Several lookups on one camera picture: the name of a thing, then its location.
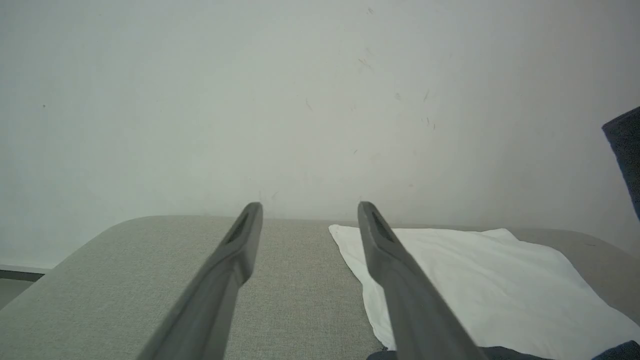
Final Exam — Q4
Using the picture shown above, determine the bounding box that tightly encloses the grey fabric sofa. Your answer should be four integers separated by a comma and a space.
0, 215, 640, 360

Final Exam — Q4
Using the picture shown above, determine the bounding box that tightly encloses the white and black raglan shirt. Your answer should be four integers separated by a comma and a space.
328, 106, 640, 360

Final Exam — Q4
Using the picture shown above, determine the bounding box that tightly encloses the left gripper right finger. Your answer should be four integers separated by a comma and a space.
357, 201, 488, 360

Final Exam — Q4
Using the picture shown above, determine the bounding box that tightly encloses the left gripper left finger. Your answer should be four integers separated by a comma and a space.
137, 201, 264, 360

